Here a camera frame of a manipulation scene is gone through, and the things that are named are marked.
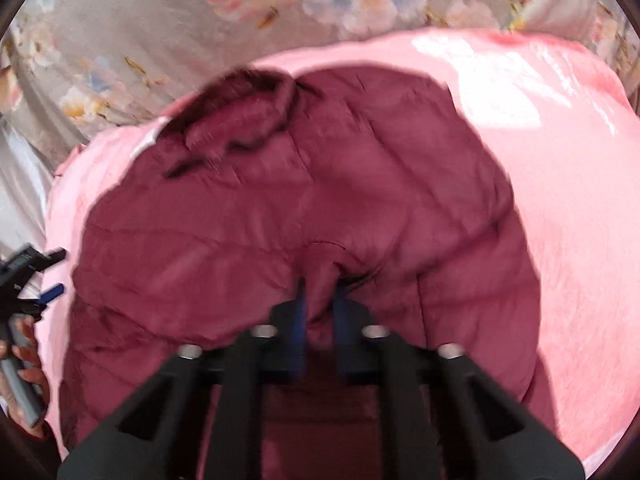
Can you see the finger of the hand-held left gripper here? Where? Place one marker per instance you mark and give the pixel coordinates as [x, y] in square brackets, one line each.
[52, 256]
[52, 292]

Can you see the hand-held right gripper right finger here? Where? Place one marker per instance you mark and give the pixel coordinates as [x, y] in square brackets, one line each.
[341, 332]

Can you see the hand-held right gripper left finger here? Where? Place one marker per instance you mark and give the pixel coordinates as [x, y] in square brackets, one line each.
[301, 330]

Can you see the maroon puffer jacket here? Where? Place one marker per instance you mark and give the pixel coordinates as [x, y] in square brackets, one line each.
[310, 185]

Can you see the person's left hand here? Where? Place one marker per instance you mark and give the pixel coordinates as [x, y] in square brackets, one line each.
[35, 380]

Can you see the grey floral bed sheet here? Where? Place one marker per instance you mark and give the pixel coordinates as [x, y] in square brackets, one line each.
[165, 25]

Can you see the pink fleece blanket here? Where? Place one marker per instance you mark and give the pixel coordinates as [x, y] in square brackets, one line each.
[560, 160]

